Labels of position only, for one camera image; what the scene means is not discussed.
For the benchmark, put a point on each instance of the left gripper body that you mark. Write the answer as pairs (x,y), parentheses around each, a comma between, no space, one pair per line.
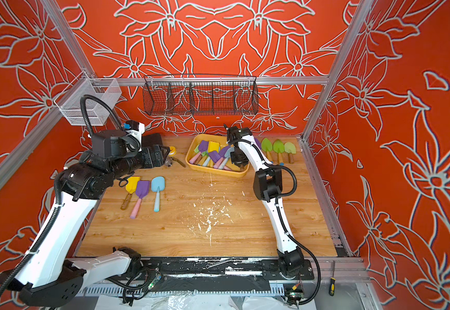
(146,158)

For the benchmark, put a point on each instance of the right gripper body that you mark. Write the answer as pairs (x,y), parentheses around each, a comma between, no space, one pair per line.
(238,157)

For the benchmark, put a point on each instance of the light blue shovel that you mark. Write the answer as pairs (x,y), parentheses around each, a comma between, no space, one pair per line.
(158,184)

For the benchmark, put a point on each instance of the green shovel yellow handle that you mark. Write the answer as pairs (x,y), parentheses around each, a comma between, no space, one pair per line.
(267,148)
(278,147)

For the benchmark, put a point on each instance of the purple scoop shovel pink handle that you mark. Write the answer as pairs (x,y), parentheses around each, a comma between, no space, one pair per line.
(142,191)

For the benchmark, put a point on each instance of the yellow shovel purple handle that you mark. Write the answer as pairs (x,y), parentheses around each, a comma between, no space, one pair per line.
(130,187)

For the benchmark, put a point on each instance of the pale green shovel wooden handle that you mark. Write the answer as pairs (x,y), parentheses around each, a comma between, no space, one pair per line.
(291,150)

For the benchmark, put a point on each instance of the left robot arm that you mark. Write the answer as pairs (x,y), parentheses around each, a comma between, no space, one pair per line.
(45,277)

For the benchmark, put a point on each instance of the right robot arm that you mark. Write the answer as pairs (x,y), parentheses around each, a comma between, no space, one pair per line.
(271,184)

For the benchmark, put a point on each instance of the yellow shovel in box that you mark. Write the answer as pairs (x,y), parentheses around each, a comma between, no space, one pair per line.
(213,146)

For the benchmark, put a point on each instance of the yellow plastic storage box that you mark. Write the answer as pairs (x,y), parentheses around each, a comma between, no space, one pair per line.
(230,169)

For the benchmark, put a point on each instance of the black plastic tool case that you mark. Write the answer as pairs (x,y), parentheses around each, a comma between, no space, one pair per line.
(151,141)

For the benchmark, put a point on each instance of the yellow tape roll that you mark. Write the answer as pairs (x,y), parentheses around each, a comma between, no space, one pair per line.
(172,151)

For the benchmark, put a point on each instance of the purple pointed shovel pink handle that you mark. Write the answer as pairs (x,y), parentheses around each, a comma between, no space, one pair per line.
(202,148)

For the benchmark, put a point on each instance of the black wire wall basket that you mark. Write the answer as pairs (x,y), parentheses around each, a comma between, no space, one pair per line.
(200,95)

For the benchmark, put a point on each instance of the white mesh wall basket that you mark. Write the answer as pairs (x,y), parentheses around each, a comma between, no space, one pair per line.
(69,101)

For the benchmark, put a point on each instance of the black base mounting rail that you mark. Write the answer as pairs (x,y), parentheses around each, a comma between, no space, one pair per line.
(262,267)

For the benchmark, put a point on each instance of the white cable duct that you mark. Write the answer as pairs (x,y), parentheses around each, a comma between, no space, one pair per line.
(111,290)

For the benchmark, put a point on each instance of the yellow handled screwdriver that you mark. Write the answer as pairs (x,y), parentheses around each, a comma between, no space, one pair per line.
(332,287)

